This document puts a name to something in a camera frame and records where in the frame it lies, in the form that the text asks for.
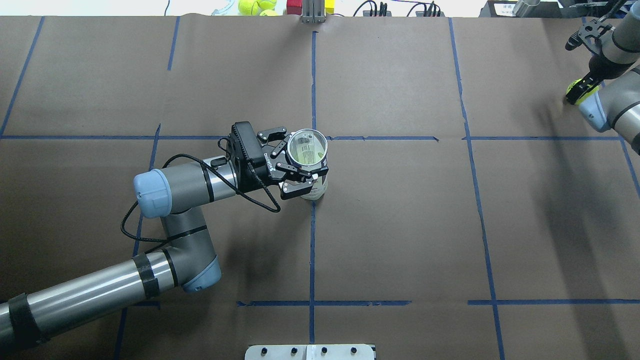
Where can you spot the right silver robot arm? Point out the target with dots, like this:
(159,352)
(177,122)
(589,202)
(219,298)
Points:
(608,96)

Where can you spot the yellow cube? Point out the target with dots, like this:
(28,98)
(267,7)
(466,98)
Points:
(329,6)

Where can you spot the steel cup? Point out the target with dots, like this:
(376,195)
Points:
(525,8)

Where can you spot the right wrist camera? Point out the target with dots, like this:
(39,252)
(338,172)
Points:
(589,35)

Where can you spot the spare tennis ball three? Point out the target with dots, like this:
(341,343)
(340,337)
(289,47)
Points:
(268,13)

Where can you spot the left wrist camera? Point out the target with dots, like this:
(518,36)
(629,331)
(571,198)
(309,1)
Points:
(247,144)

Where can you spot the spare tennis ball one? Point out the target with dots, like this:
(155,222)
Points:
(248,7)

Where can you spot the aluminium frame post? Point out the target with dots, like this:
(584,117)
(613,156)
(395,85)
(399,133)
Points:
(313,11)

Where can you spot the yellow tennis ball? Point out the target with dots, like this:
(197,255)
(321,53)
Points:
(580,91)

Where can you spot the spare tennis ball two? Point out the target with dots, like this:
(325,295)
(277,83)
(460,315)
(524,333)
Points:
(266,4)

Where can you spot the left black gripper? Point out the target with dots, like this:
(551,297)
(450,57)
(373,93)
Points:
(258,167)

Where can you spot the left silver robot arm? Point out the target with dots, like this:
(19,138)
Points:
(174,193)

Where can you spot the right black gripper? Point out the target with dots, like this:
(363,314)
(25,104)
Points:
(598,66)

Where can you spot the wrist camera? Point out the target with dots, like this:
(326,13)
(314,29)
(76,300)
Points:
(589,35)
(247,144)

